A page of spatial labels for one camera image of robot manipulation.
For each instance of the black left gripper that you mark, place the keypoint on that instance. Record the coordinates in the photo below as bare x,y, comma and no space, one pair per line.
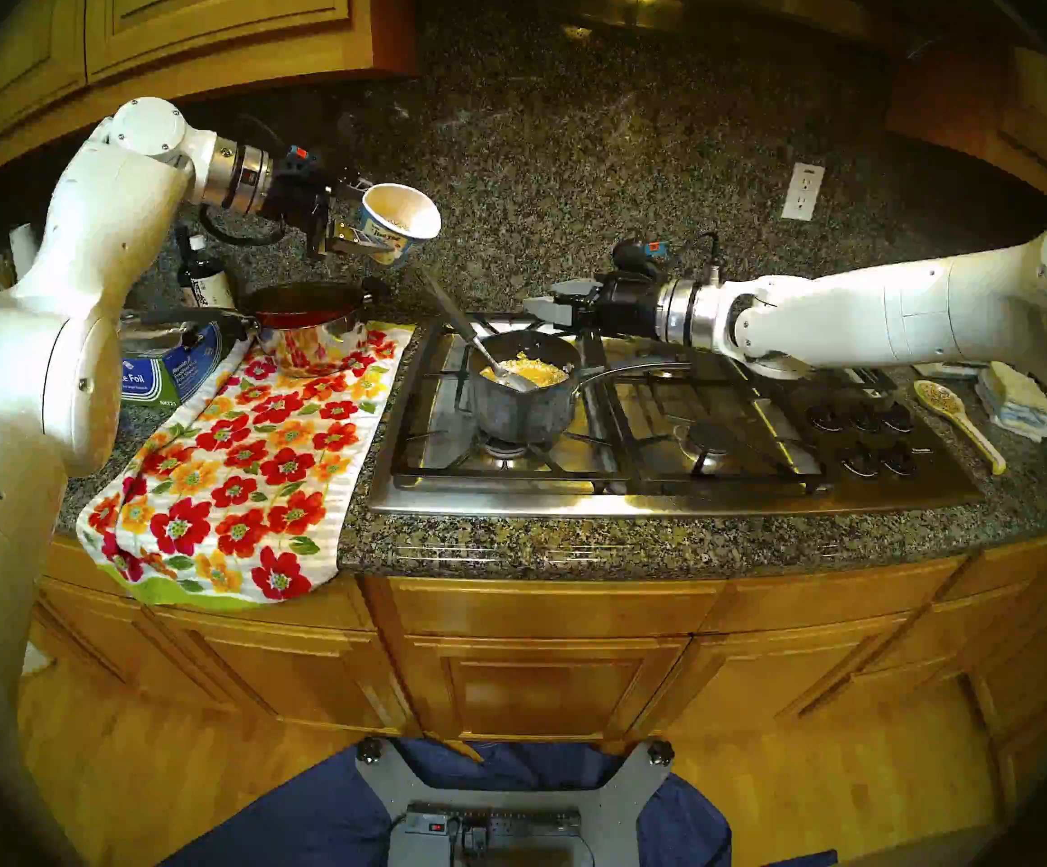
302,201

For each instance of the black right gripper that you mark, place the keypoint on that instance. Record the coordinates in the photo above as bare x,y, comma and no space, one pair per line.
623,307

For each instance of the white blue oatmeal paper cup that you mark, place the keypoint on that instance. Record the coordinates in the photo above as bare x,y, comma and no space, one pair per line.
401,224

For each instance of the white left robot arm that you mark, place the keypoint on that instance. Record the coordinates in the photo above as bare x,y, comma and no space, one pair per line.
81,242

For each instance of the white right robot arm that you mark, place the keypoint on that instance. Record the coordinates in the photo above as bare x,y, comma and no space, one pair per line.
894,319

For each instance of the steel pot with red inside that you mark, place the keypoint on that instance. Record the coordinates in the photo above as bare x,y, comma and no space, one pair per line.
311,346

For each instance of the yellow ceramic spoon rest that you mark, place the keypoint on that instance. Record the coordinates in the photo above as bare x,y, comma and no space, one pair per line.
948,403

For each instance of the small dark saucepan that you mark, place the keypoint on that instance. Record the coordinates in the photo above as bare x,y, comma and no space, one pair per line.
523,414

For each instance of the black cast iron grate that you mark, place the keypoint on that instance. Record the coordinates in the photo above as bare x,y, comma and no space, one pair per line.
618,423
451,473
867,377

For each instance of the dark bottle with white label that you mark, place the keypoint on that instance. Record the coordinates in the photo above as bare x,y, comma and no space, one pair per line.
212,287

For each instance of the plain dark bottle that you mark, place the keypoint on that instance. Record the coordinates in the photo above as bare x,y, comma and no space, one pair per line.
182,260

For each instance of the stainless steel gas cooktop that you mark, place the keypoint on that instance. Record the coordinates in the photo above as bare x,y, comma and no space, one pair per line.
668,502

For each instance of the wooden upper cabinet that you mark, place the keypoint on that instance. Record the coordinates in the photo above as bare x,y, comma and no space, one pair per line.
1029,116
216,16

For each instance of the blue foil box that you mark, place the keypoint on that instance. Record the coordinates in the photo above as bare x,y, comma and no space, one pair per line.
167,377

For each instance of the black cooktop knob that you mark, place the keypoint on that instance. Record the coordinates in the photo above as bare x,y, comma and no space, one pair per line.
823,415
898,459
858,461
898,415
864,415

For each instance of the floral kitchen towel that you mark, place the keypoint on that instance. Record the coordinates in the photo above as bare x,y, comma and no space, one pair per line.
243,504

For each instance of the wooden lower cabinets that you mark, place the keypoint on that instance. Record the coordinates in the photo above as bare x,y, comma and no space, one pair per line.
542,666

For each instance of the folded cloth stack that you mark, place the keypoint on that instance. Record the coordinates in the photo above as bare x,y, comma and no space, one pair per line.
1016,405

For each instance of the grey power strip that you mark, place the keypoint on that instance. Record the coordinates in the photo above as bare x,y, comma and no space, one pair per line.
514,823

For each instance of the dark blue cloth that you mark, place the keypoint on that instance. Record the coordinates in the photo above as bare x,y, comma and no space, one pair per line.
307,820

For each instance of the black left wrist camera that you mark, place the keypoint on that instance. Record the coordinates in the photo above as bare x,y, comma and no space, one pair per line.
302,159

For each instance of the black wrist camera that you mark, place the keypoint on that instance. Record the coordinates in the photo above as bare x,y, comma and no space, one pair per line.
302,159
636,258

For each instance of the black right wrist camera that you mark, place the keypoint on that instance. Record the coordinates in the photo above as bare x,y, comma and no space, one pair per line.
636,258

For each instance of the white wall outlet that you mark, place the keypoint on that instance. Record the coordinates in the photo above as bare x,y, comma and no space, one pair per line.
803,192

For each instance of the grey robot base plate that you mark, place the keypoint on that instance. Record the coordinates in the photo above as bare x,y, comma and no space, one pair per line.
623,811

